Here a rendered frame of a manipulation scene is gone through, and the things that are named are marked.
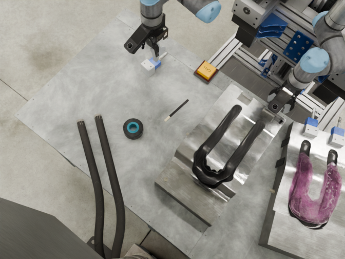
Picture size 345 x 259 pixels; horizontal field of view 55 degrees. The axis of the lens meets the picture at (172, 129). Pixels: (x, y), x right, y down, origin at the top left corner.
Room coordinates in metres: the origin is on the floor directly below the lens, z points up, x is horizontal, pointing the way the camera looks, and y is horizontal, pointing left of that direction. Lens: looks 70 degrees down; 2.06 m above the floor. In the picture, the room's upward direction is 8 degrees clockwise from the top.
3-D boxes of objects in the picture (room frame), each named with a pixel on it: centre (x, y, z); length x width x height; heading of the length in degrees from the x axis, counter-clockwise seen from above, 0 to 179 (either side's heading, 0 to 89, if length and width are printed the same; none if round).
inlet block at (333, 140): (0.53, -0.66, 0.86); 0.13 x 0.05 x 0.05; 167
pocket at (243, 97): (0.61, -0.27, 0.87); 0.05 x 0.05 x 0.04; 60
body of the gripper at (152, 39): (0.75, 0.12, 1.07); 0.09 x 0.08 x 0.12; 141
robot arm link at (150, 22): (0.74, 0.12, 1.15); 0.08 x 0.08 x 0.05
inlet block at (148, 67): (0.76, 0.11, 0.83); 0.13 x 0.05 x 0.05; 141
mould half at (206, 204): (0.39, -0.20, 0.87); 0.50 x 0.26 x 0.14; 150
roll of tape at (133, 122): (0.44, 0.16, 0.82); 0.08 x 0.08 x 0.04
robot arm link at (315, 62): (0.63, -0.42, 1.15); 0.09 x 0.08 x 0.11; 106
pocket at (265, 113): (0.55, -0.36, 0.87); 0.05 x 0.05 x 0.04; 60
